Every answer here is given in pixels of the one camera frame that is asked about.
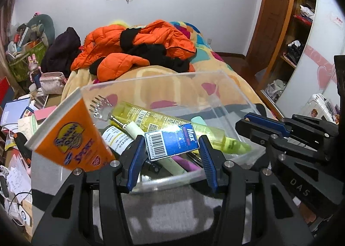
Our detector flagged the blue max card pack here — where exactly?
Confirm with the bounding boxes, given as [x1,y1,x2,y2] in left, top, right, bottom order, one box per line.
[144,123,199,161]

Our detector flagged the light green tube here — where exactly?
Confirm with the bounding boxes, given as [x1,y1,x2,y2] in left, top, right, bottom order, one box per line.
[123,122,195,175]

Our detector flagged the dark green glass bottle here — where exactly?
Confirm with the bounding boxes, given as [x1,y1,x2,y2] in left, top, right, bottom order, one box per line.
[99,125,134,159]

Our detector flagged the yellow transparent spray bottle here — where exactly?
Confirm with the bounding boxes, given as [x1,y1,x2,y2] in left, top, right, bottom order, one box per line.
[112,101,251,155]

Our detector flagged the orange sunscreen tube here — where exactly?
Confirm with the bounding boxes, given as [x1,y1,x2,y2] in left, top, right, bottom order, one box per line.
[25,88,115,172]

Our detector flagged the purple pen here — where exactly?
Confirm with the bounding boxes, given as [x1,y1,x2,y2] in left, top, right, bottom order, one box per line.
[172,156,201,172]

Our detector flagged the teal makeup sponge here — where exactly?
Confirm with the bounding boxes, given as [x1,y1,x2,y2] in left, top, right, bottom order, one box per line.
[191,116,207,126]

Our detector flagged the clear plastic storage box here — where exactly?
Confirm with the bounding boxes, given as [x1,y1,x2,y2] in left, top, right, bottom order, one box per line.
[81,68,264,193]

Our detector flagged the grey black blanket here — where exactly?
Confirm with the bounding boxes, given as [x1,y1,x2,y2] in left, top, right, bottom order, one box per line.
[30,102,305,246]

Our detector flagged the colourful patterned bed quilt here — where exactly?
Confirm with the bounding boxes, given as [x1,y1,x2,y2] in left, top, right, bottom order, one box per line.
[61,20,262,108]

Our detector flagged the white patterned suitcase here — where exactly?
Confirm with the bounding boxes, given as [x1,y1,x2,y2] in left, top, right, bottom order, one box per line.
[299,93,340,124]

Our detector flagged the metal head massager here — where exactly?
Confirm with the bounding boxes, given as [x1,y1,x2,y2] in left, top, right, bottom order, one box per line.
[89,95,126,129]

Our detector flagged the wooden shelf unit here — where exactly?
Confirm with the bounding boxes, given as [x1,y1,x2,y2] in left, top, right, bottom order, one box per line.
[280,0,316,69]

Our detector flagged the orange puffer jacket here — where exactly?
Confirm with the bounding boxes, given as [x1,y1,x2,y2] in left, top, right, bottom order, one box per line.
[71,20,196,82]

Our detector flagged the pink box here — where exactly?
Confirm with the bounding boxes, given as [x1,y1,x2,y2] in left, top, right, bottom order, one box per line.
[34,105,57,121]

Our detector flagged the pink floral pouch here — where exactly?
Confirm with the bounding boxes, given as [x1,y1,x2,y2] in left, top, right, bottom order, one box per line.
[40,72,67,95]

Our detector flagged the pink black slipper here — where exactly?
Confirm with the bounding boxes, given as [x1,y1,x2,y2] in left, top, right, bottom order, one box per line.
[14,132,32,167]

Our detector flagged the wooden door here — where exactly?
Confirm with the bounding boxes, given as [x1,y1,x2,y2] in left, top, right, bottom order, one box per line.
[246,0,289,75]

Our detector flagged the dark purple garment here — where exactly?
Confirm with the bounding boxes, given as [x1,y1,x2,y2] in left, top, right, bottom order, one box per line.
[41,27,81,78]

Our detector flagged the white charger device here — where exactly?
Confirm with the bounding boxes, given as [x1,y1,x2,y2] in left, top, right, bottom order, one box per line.
[15,205,32,226]

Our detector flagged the rabbit figurine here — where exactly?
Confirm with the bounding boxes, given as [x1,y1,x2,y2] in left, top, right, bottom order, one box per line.
[28,53,42,89]

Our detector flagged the blue notebook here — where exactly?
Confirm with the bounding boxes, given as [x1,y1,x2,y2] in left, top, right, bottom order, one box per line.
[1,97,31,126]

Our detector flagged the green storage basket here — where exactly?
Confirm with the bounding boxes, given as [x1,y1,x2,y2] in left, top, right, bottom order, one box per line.
[8,42,47,82]

